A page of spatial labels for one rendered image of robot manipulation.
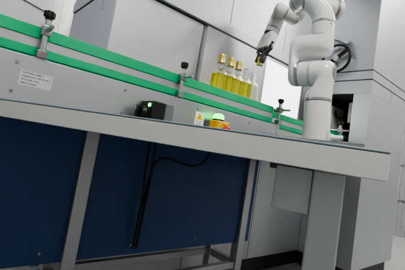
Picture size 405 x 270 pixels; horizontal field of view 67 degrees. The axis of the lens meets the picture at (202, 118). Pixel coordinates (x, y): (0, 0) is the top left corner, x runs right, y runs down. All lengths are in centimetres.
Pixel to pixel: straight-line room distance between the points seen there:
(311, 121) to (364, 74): 122
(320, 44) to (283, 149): 86
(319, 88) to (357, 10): 143
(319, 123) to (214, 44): 71
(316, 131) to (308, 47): 32
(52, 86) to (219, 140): 60
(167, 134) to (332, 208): 25
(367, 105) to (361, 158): 187
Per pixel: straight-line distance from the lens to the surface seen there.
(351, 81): 236
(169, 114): 98
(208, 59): 157
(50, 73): 92
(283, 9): 168
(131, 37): 138
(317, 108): 117
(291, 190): 45
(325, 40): 125
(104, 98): 97
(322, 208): 45
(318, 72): 120
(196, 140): 44
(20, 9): 347
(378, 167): 41
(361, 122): 226
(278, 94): 199
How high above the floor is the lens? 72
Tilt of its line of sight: 5 degrees up
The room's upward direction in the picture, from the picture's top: 9 degrees clockwise
